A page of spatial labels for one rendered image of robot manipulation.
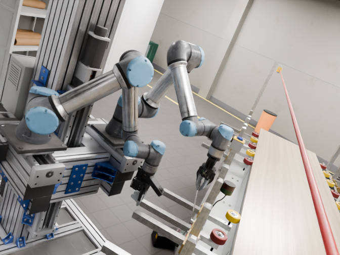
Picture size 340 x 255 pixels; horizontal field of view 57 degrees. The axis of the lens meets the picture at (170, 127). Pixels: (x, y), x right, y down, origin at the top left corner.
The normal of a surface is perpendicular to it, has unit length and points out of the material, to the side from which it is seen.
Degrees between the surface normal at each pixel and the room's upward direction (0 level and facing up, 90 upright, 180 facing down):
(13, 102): 90
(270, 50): 90
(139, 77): 85
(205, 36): 90
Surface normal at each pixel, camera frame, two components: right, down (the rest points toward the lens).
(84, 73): -0.64, 0.01
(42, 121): 0.22, 0.50
